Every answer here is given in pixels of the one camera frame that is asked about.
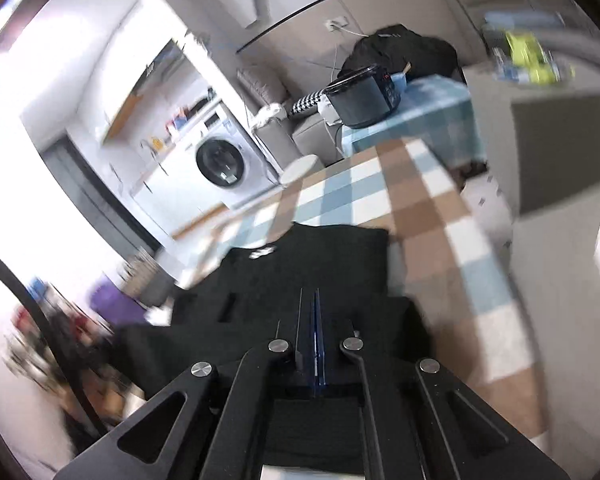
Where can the grey cushion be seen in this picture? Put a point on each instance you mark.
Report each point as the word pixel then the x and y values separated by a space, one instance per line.
pixel 262 85

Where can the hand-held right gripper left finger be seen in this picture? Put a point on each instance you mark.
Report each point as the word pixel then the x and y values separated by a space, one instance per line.
pixel 240 410

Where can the black bag on sofa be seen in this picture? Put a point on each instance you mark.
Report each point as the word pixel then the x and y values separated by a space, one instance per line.
pixel 405 47

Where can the black t-shirt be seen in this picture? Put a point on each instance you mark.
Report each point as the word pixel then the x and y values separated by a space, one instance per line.
pixel 280 270

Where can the grey sofa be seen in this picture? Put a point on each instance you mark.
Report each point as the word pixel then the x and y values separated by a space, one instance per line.
pixel 290 125

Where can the woven laundry basket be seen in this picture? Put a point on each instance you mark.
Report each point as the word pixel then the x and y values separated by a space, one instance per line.
pixel 147 275

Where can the grey block cabinet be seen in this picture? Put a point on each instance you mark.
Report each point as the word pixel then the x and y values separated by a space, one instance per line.
pixel 540 150

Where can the dark glass door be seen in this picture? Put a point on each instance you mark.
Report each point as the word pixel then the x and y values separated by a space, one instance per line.
pixel 90 195

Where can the white washing machine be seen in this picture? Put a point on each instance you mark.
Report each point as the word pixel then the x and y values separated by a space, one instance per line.
pixel 220 160

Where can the light blue checked table cover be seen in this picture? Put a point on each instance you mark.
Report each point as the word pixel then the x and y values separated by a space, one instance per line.
pixel 430 115

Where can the houndstooth pillow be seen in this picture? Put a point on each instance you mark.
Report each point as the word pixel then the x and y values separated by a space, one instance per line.
pixel 307 102

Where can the yellow bottle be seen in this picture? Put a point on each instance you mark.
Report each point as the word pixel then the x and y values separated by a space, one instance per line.
pixel 156 144

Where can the white round stool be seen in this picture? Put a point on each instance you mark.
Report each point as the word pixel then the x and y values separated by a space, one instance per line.
pixel 300 169

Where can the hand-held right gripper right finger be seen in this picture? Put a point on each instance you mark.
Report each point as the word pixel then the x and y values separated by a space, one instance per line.
pixel 410 410

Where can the black rice cooker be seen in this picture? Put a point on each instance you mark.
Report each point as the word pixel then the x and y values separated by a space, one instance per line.
pixel 367 97

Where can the metal shoe rack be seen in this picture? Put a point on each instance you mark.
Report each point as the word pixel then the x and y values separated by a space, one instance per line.
pixel 55 340

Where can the brown blue checked tablecloth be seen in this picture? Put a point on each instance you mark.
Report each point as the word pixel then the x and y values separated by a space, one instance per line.
pixel 430 220

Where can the purple bag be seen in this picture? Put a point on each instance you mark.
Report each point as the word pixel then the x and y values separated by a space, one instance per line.
pixel 112 302

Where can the white base cabinets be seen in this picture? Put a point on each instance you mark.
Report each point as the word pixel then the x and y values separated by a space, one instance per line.
pixel 165 195

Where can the red blue bag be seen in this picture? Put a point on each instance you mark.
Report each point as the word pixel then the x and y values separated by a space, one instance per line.
pixel 179 122

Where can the white wall socket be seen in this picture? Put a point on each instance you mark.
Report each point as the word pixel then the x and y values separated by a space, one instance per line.
pixel 337 23

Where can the silver range hood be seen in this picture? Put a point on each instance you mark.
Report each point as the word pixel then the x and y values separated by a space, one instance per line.
pixel 160 72

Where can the light grey cloth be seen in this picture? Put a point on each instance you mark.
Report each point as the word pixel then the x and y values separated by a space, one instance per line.
pixel 327 110

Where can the white cloth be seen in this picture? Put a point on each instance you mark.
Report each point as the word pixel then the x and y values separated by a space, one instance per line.
pixel 270 112

